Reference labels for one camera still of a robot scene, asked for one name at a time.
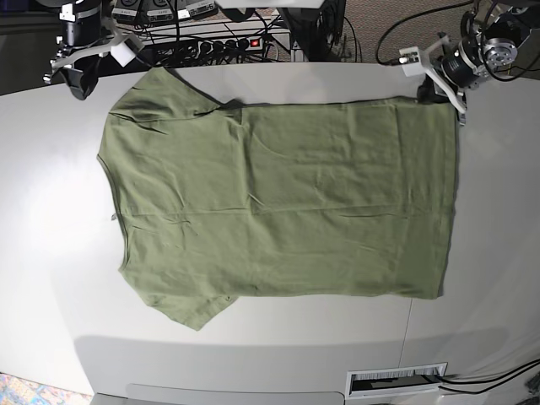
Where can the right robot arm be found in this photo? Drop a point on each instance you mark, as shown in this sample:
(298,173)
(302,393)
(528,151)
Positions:
(79,20)

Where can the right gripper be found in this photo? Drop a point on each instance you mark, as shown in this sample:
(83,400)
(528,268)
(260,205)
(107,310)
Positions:
(81,77)

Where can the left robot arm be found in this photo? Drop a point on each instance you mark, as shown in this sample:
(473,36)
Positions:
(489,44)

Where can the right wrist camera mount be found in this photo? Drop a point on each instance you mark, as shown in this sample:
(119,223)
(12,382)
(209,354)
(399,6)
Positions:
(122,46)

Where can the table cable grommet box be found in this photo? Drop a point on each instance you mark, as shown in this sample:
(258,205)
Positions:
(394,382)

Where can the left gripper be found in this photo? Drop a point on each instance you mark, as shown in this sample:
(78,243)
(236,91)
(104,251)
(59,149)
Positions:
(426,94)

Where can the black power strip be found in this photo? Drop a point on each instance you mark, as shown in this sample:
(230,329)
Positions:
(195,49)

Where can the green T-shirt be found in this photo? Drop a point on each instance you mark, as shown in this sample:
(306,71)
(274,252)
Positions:
(218,201)

